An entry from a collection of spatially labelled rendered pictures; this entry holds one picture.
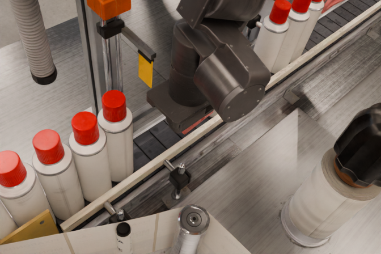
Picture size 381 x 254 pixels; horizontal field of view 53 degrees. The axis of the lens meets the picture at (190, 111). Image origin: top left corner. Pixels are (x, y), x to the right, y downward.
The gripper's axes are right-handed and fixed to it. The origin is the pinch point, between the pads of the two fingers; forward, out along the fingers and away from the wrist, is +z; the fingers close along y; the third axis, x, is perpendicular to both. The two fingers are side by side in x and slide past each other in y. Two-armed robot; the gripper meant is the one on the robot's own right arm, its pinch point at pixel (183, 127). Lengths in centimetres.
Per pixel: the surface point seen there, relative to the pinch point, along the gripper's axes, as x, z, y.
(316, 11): 4.3, -1.3, 40.3
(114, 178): 4.9, 12.0, -10.3
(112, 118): 5.2, -4.5, -9.1
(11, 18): 164, 102, 25
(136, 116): 9.4, 5.4, -2.1
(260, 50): 6.4, 3.8, 26.9
